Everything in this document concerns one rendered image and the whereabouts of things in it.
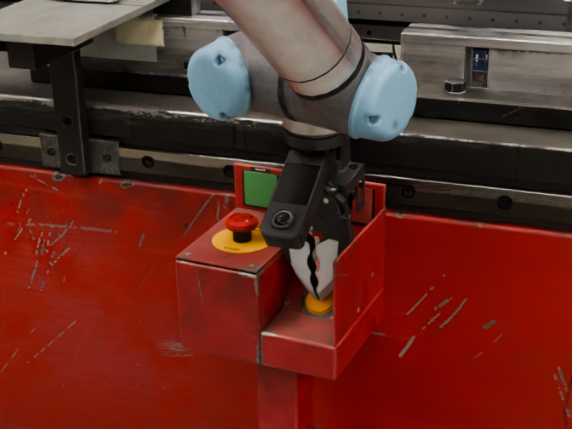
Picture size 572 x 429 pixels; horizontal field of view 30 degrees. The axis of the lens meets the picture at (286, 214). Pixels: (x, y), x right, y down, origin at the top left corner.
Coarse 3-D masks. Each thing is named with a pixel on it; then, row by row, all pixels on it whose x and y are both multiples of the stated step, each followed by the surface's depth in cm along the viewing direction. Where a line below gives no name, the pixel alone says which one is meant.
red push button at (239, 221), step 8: (232, 216) 125; (240, 216) 125; (248, 216) 125; (232, 224) 123; (240, 224) 123; (248, 224) 123; (256, 224) 124; (232, 232) 125; (240, 232) 124; (248, 232) 125; (240, 240) 125; (248, 240) 125
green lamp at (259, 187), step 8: (248, 176) 132; (256, 176) 132; (264, 176) 131; (272, 176) 131; (248, 184) 132; (256, 184) 132; (264, 184) 131; (272, 184) 131; (248, 192) 133; (256, 192) 132; (264, 192) 132; (272, 192) 131; (248, 200) 133; (256, 200) 133; (264, 200) 132
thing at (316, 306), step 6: (330, 294) 125; (306, 300) 125; (312, 300) 125; (318, 300) 125; (324, 300) 124; (330, 300) 124; (306, 306) 125; (312, 306) 124; (318, 306) 124; (324, 306) 124; (330, 306) 124; (312, 312) 124; (318, 312) 124; (324, 312) 124
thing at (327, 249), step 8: (320, 240) 120; (328, 240) 119; (320, 248) 120; (328, 248) 119; (336, 248) 119; (320, 256) 120; (328, 256) 120; (336, 256) 119; (320, 264) 121; (328, 264) 120; (320, 272) 121; (328, 272) 121; (320, 280) 122; (328, 280) 121; (320, 288) 122; (328, 288) 122; (320, 296) 123
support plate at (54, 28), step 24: (24, 0) 147; (48, 0) 147; (120, 0) 146; (144, 0) 145; (168, 0) 149; (0, 24) 134; (24, 24) 134; (48, 24) 134; (72, 24) 133; (96, 24) 133
